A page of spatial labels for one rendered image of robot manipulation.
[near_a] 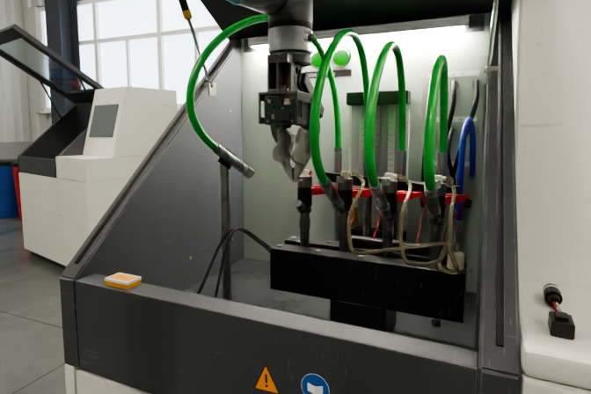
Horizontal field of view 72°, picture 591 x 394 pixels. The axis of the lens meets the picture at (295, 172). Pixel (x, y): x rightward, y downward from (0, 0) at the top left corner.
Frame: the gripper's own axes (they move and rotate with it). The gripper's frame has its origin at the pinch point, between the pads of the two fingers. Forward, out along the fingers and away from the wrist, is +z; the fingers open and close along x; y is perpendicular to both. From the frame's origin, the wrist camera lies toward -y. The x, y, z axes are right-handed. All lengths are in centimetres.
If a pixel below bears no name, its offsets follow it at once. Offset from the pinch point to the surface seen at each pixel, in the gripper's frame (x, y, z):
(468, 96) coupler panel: 27.4, -32.0, -15.0
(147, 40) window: -402, -384, -133
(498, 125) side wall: 32.6, -5.9, -8.4
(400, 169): 16.0, -15.5, 0.2
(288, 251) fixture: -1.2, 0.6, 14.6
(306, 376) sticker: 11.3, 21.7, 23.5
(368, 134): 16.0, 11.2, -6.9
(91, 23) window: -508, -382, -166
